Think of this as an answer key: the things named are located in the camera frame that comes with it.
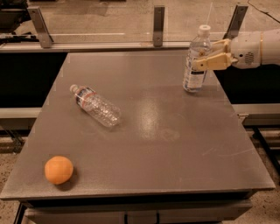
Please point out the clear bottle blue label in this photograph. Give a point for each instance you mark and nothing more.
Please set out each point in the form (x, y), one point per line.
(199, 48)

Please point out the right grey metal bracket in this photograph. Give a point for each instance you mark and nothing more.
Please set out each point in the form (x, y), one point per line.
(235, 24)

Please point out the grey metal rail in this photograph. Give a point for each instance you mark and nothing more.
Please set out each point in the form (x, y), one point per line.
(35, 47)

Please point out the lying clear crinkled water bottle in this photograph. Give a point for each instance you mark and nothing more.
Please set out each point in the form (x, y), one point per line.
(101, 109)

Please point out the grey metal bracket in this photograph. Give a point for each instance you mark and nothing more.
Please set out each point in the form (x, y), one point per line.
(235, 24)
(158, 25)
(43, 34)

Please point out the middle grey metal bracket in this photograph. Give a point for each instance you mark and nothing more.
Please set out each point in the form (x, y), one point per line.
(158, 25)

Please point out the clear acrylic barrier panel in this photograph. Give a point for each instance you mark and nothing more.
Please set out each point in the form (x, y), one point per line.
(92, 21)

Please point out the orange ball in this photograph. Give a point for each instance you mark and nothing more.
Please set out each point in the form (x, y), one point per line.
(58, 170)

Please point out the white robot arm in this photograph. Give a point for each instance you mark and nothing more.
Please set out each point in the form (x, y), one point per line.
(270, 48)

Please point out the left grey metal bracket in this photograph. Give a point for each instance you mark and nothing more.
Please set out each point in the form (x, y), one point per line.
(43, 34)

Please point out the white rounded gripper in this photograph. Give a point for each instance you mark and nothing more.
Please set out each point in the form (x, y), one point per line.
(245, 50)

